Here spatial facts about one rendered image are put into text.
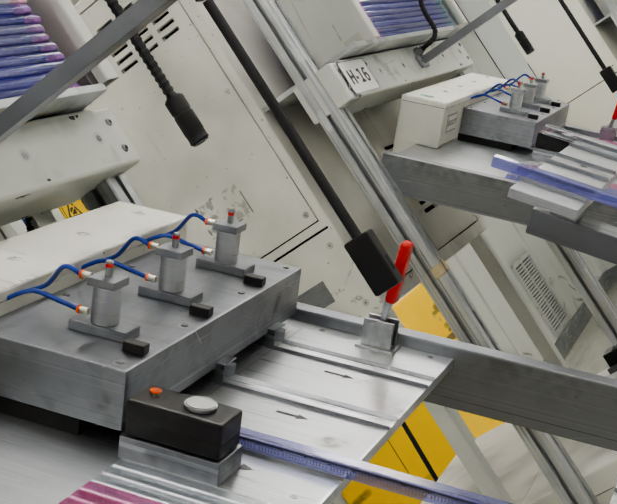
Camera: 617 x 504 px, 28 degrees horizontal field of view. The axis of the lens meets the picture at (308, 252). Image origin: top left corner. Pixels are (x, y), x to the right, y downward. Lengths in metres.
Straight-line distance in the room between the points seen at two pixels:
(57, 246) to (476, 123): 1.28
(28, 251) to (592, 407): 0.53
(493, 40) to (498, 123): 6.49
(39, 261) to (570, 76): 4.57
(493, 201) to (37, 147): 0.93
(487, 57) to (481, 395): 7.62
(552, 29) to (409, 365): 4.42
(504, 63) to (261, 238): 6.73
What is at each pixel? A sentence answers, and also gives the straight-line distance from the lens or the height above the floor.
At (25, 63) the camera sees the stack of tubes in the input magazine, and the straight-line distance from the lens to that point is 1.23.
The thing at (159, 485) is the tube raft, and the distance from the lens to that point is 0.86.
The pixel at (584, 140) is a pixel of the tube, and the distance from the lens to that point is 1.51.
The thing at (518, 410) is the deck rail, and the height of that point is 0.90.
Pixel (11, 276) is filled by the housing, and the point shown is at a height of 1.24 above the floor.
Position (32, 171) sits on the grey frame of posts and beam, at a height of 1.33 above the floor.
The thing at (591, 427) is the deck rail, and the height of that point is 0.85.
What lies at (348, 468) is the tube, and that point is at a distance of 0.92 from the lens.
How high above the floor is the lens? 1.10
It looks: 1 degrees up
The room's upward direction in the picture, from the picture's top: 32 degrees counter-clockwise
